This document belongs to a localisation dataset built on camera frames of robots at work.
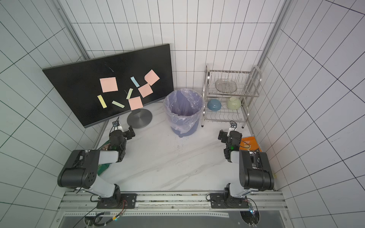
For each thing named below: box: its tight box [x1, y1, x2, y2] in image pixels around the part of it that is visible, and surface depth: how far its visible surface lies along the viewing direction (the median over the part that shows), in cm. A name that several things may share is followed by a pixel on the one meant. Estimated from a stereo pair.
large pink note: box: [99, 76, 119, 93], surface depth 74 cm
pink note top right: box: [144, 69, 161, 86], surface depth 86 cm
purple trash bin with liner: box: [163, 88, 204, 138], surface depth 91 cm
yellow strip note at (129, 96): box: [125, 87, 134, 100], surface depth 85 cm
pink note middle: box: [137, 83, 154, 98], surface depth 88 cm
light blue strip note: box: [130, 76, 140, 88], surface depth 81 cm
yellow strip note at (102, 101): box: [96, 94, 107, 109], surface depth 77 cm
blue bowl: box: [207, 98, 222, 112], surface depth 111 cm
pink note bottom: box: [128, 95, 144, 111], surface depth 89 cm
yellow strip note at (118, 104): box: [111, 100, 126, 109], surface depth 84 cm
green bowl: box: [226, 96, 242, 111], surface depth 109 cm
